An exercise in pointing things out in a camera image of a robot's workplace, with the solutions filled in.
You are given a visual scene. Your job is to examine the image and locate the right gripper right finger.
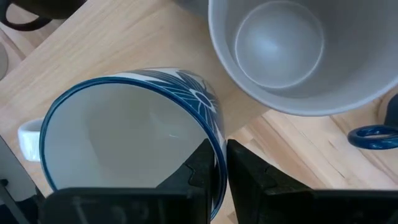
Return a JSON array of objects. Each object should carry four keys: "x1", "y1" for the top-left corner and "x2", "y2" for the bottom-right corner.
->
[{"x1": 226, "y1": 139, "x2": 398, "y2": 224}]

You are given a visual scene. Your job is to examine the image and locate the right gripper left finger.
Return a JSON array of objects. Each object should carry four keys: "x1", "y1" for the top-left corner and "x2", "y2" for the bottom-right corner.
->
[{"x1": 40, "y1": 138, "x2": 216, "y2": 224}]

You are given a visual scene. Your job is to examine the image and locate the white mug blue pattern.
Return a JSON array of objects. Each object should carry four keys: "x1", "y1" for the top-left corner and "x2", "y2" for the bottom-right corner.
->
[{"x1": 17, "y1": 67, "x2": 228, "y2": 221}]

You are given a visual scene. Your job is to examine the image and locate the dark blue coffee mug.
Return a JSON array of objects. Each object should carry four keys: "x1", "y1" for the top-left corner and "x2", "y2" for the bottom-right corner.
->
[{"x1": 347, "y1": 93, "x2": 398, "y2": 151}]

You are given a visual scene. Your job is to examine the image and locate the grey coffee mug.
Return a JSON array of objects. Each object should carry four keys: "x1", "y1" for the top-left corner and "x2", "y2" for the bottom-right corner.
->
[{"x1": 207, "y1": 0, "x2": 398, "y2": 117}]

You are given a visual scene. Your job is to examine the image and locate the black coffee mug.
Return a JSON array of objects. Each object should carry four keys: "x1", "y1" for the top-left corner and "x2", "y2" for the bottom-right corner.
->
[{"x1": 0, "y1": 0, "x2": 88, "y2": 32}]

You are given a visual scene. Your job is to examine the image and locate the wooden tray black ends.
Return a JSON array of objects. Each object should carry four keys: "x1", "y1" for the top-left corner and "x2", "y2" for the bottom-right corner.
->
[{"x1": 0, "y1": 0, "x2": 270, "y2": 200}]

